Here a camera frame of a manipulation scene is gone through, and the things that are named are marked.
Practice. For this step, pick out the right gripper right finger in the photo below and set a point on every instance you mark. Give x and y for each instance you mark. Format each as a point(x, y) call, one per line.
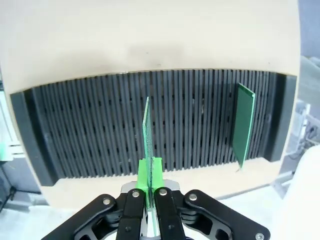
point(167, 212)

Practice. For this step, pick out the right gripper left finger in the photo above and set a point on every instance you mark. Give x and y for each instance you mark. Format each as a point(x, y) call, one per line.
point(132, 212)

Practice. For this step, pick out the green circuit board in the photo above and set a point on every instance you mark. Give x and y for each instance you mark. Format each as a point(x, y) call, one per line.
point(243, 125)
point(147, 130)

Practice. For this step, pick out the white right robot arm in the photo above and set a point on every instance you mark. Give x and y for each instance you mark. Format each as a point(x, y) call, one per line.
point(307, 172)

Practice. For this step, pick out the black slotted board rack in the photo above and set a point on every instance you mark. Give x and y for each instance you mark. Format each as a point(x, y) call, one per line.
point(87, 130)

